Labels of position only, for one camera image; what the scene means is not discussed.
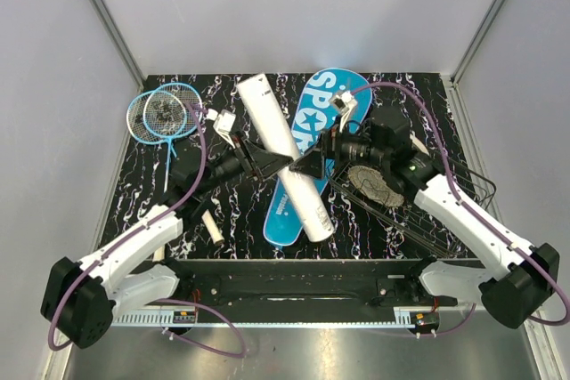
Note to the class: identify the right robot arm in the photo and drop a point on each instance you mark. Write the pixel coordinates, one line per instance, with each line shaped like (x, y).
(515, 278)

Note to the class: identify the black wire dish rack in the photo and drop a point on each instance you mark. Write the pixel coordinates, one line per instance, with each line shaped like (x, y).
(379, 232)

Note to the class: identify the blue racket cover bag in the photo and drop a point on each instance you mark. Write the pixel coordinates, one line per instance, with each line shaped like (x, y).
(316, 112)

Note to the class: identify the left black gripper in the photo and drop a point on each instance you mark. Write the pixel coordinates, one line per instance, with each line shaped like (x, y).
(257, 163)

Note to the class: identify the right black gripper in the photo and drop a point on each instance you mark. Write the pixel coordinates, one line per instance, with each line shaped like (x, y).
(313, 164)

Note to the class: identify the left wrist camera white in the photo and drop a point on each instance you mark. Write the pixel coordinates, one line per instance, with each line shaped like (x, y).
(222, 124)

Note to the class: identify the white shuttlecock tube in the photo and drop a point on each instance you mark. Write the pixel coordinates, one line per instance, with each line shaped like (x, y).
(296, 205)

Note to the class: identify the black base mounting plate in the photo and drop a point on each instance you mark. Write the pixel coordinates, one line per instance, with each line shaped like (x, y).
(294, 292)

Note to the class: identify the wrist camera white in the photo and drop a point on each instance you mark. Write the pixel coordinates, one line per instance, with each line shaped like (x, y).
(345, 104)
(222, 124)

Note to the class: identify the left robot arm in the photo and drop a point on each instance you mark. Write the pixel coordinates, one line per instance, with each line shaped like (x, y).
(82, 299)

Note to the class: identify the blue badminton racket front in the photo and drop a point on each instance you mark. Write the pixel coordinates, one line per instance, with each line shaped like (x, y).
(192, 102)

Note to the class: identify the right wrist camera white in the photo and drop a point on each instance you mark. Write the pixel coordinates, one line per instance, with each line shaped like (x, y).
(345, 104)

